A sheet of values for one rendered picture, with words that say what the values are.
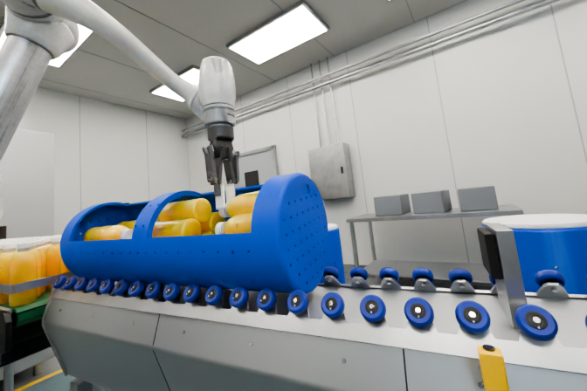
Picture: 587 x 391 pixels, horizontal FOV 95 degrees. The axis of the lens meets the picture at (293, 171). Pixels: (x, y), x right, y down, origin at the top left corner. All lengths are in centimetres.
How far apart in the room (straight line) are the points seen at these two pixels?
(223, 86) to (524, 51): 371
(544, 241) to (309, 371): 69
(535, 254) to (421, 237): 303
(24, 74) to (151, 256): 63
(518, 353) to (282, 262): 38
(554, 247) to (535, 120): 305
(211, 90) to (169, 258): 46
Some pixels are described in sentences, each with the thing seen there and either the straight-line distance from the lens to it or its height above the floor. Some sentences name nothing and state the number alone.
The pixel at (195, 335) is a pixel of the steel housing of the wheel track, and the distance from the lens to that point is 78.
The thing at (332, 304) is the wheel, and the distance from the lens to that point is 57.
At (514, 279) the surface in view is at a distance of 58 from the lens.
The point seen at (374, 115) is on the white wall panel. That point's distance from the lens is 415.
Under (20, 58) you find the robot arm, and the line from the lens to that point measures 111.
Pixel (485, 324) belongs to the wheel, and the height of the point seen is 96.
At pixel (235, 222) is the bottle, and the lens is 67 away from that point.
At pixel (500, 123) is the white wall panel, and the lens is 392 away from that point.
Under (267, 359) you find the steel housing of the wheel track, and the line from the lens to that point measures 65.
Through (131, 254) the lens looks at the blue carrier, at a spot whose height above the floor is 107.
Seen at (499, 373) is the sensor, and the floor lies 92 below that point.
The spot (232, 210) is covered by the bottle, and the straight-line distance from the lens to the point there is 73.
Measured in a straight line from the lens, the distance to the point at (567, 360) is 56.
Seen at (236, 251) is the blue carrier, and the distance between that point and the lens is 61.
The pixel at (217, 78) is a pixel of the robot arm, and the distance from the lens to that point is 82.
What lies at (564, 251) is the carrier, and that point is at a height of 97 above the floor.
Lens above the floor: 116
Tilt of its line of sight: 7 degrees up
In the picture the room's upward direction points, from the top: 6 degrees counter-clockwise
